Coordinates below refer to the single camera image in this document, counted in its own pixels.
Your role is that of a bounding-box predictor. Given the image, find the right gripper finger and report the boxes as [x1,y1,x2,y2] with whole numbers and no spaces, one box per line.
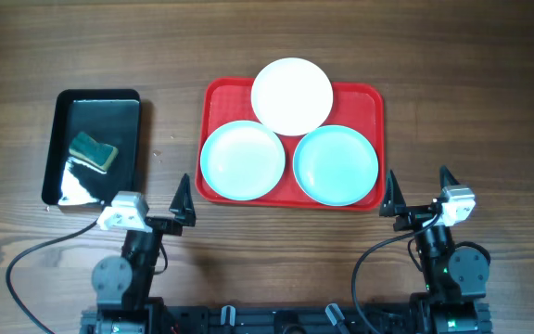
[379,170,407,217]
[439,165,460,189]

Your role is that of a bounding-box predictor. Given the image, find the light blue plate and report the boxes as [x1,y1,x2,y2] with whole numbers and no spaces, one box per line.
[292,125,379,207]
[200,121,286,201]

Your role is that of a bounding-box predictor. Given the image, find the green and yellow sponge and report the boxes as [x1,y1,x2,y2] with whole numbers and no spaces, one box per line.
[69,132,119,173]

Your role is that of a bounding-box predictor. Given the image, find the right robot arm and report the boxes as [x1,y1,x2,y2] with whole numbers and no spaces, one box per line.
[379,166,493,334]

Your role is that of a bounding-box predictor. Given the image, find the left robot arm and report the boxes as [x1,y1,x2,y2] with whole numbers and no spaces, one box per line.
[80,174,197,334]

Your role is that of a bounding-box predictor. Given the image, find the red plastic tray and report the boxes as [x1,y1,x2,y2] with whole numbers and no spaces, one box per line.
[198,77,386,212]

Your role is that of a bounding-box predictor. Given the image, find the black rectangular water tray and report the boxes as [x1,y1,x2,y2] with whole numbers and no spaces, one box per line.
[41,89,142,206]

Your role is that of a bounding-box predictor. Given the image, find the white round plate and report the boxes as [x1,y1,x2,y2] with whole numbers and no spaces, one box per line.
[250,58,334,136]

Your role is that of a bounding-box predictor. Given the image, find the right camera cable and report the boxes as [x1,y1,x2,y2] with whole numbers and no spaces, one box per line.
[350,212,443,334]

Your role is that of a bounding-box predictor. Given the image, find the camera cable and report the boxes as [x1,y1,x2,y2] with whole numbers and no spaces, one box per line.
[5,220,99,334]
[350,212,443,334]

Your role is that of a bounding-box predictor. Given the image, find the left camera cable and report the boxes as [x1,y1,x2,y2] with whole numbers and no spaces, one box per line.
[5,220,99,334]

